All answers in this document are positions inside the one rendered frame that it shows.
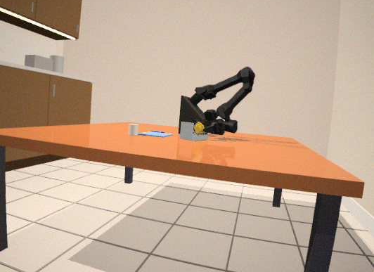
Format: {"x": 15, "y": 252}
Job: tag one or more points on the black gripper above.
{"x": 212, "y": 127}

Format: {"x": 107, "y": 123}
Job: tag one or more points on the yellow plate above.
{"x": 199, "y": 128}

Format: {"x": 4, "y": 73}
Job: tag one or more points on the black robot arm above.
{"x": 245, "y": 76}

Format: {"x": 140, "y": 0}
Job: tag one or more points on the light blue rectangular mat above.
{"x": 155, "y": 134}

